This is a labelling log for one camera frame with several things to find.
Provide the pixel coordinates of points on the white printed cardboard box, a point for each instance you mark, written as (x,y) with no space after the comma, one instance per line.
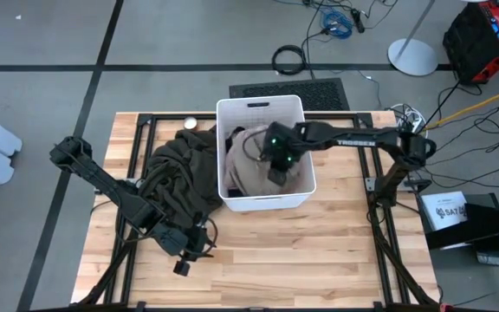
(442,203)

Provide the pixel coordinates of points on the black and red equipment case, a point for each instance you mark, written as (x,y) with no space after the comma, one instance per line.
(470,39)

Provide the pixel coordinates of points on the white perforated laundry basket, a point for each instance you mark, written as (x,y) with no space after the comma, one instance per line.
(236,108)

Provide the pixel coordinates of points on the black power strip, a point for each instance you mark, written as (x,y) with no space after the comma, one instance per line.
(358,21)

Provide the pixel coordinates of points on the grey floor lamp stand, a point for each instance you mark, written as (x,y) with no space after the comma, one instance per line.
(412,58)

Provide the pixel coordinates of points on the small round cream disc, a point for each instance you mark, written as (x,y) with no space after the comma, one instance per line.
(190,123)

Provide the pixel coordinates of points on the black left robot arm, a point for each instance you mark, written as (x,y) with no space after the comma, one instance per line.
(102,186)

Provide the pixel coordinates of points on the small red object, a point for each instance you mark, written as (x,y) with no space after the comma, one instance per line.
(443,307)

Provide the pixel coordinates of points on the white power strip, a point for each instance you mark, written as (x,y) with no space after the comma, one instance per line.
(410,123)

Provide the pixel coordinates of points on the black metal rig frame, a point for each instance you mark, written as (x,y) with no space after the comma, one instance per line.
(171,116)

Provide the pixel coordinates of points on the beige cloth garment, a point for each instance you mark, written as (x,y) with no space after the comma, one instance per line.
(249,173)

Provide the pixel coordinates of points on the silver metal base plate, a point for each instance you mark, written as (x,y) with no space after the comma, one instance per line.
(371,184)

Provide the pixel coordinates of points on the grey plastic bag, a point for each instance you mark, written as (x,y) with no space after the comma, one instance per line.
(492,258)

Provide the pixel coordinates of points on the dark olive hooded sweatshirt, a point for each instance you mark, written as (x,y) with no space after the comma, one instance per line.
(180,173)

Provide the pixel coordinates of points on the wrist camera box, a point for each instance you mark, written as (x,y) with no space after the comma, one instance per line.
(182,268)
(277,177)

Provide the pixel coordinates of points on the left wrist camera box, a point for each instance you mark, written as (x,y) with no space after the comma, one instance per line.
(182,268)

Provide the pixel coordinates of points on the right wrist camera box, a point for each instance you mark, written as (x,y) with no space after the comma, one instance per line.
(277,177)

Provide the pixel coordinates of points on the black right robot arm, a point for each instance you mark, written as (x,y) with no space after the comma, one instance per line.
(353,138)

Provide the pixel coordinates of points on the black knit garment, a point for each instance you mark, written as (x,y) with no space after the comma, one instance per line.
(235,136)

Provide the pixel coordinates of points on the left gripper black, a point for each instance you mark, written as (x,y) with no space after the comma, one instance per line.
(184,240)

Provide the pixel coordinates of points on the large black box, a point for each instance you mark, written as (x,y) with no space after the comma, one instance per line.
(487,221)

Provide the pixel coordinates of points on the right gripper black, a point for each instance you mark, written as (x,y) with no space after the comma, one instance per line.
(282,149)

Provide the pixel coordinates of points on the black perforated floor mat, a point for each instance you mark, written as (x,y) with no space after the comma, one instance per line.
(284,89)

